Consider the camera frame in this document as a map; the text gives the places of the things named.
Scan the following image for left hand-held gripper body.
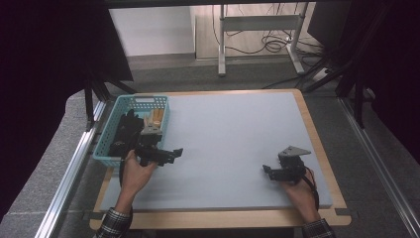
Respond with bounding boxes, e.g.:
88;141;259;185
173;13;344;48
134;126;170;168

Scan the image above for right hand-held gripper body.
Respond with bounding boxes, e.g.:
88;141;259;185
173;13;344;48
270;145;312;184

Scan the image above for black glove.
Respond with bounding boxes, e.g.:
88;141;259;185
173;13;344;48
108;108;146;158

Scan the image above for teal plastic basket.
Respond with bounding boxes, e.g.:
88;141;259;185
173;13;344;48
92;94;171;169

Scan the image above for person's right hand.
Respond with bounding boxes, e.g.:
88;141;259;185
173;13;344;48
280;173;320;223

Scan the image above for person's left hand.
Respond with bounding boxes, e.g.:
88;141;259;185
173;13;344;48
120;149;158;203

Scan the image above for grey foam mat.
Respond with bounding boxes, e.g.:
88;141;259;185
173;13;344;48
99;91;334;213

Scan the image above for black tripod legs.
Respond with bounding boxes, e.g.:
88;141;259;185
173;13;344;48
83;70;137;131

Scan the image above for white power strip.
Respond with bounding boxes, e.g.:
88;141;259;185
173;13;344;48
311;66;331;83

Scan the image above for black stand legs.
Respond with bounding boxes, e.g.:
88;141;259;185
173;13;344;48
302;49;368;130

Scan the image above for white board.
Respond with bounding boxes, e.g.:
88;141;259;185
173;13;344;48
108;6;196;58

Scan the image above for dark curtain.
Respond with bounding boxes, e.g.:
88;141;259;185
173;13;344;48
343;0;420;162
0;0;135;219

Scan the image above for white metal stand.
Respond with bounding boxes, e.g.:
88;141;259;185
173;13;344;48
217;3;307;77

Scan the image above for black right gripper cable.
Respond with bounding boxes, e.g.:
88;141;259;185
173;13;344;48
301;166;321;212

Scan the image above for aluminium rail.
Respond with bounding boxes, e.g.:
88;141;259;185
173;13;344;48
338;97;420;238
34;100;107;238

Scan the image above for black floor cables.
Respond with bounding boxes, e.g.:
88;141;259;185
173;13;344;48
211;3;326;90

